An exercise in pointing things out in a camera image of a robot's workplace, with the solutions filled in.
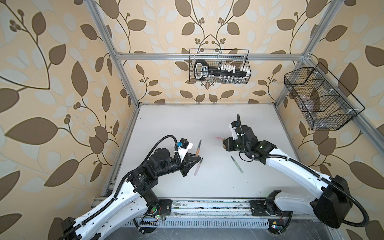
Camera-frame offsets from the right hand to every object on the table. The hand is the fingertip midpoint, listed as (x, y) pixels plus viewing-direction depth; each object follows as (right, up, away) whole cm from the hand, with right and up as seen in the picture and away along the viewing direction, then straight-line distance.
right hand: (224, 142), depth 80 cm
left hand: (-13, -4, -15) cm, 21 cm away
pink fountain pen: (-15, -17, +7) cm, 24 cm away
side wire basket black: (+49, +21, -7) cm, 54 cm away
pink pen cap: (-1, 0, +18) cm, 18 cm away
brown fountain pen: (-14, -1, -17) cm, 22 cm away
